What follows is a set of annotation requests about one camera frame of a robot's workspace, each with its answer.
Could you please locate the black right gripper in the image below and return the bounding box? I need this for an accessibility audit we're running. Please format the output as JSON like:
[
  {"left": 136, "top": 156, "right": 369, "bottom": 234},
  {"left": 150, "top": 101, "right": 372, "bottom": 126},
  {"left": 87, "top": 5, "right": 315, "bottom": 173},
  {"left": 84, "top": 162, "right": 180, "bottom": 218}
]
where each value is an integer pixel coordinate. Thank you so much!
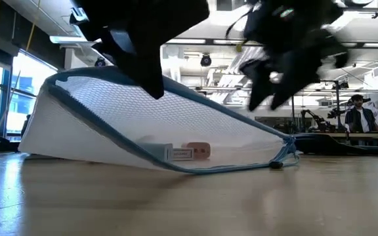
[{"left": 240, "top": 0, "right": 350, "bottom": 113}]

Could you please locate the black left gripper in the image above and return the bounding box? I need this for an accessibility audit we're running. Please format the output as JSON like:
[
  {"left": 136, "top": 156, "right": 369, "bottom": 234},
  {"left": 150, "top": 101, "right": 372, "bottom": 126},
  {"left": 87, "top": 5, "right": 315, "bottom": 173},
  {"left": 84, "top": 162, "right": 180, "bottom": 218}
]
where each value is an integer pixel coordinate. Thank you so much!
[{"left": 69, "top": 0, "right": 211, "bottom": 100}]

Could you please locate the white mesh pouch blue zipper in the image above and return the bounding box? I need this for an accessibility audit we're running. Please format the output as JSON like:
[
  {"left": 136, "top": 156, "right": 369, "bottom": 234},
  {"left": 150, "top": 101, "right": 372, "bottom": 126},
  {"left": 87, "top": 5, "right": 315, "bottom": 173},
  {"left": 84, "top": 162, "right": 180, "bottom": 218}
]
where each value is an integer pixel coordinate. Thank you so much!
[{"left": 18, "top": 65, "right": 301, "bottom": 175}]

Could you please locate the yellow hanging cable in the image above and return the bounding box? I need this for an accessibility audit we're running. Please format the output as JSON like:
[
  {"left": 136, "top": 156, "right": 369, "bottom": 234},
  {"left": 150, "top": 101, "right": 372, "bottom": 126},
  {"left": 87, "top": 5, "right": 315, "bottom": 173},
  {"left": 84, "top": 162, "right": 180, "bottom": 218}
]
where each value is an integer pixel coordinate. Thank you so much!
[{"left": 24, "top": 0, "right": 42, "bottom": 53}]

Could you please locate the white labelled small box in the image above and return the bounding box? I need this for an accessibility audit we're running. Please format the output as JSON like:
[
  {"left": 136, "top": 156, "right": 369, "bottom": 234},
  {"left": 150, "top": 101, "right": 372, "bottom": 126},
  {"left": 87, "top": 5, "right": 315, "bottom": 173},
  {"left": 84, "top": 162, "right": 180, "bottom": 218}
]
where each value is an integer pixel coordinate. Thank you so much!
[{"left": 171, "top": 147, "right": 196, "bottom": 162}]

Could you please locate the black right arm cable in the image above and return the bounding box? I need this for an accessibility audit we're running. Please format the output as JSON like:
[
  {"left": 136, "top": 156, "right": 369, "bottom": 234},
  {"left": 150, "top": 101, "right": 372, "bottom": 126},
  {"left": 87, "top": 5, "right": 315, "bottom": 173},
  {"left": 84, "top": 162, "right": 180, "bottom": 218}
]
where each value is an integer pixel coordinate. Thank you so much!
[{"left": 224, "top": 5, "right": 254, "bottom": 53}]

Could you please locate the peach coloured small item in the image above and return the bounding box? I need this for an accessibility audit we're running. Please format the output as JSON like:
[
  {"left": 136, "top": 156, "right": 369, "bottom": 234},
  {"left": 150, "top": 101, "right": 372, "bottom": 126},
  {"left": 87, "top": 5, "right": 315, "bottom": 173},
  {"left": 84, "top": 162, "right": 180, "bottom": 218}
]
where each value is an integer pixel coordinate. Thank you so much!
[{"left": 181, "top": 141, "right": 211, "bottom": 160}]

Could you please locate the person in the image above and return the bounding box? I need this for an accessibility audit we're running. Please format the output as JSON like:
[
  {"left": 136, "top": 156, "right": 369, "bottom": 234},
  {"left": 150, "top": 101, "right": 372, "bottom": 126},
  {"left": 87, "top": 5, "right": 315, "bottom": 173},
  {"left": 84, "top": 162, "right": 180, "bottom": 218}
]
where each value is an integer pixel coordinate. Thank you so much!
[{"left": 344, "top": 94, "right": 378, "bottom": 146}]

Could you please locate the black metal stand frame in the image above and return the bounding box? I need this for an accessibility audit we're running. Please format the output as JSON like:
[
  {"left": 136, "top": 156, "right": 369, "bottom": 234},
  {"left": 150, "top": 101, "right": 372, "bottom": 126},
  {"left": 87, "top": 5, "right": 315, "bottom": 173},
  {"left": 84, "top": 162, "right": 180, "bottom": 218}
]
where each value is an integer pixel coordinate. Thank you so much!
[{"left": 289, "top": 79, "right": 343, "bottom": 134}]

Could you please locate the white ceiling light fixture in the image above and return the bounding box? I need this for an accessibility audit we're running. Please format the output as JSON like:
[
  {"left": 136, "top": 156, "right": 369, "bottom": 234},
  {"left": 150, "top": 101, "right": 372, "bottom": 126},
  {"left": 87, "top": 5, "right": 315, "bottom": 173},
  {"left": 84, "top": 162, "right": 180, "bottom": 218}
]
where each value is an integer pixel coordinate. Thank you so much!
[{"left": 49, "top": 35, "right": 93, "bottom": 45}]

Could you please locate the wooden background table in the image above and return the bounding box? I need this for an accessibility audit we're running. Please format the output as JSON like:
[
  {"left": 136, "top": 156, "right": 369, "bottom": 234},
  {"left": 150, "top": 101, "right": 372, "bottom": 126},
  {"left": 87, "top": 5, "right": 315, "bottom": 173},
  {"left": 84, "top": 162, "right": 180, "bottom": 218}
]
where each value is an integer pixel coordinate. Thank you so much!
[{"left": 306, "top": 132, "right": 378, "bottom": 139}]

